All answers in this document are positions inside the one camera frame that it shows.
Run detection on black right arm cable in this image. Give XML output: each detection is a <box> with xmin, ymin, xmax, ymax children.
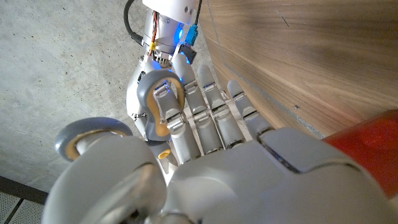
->
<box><xmin>123</xmin><ymin>0</ymin><xmax>144</xmax><ymax>46</ymax></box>

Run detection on red plastic cup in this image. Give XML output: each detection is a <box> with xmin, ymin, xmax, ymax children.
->
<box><xmin>322</xmin><ymin>109</ymin><xmax>398</xmax><ymax>200</ymax></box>

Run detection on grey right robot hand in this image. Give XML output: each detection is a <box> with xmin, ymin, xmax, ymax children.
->
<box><xmin>125</xmin><ymin>11</ymin><xmax>187</xmax><ymax>141</ymax></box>

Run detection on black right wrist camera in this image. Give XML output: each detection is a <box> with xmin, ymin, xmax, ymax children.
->
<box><xmin>178</xmin><ymin>43</ymin><xmax>198</xmax><ymax>65</ymax></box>

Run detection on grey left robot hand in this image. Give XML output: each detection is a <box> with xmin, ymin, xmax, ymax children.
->
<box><xmin>41</xmin><ymin>52</ymin><xmax>398</xmax><ymax>224</ymax></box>

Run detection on grey orange handled scissors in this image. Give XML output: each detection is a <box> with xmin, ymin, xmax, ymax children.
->
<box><xmin>55</xmin><ymin>69</ymin><xmax>187</xmax><ymax>169</ymax></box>

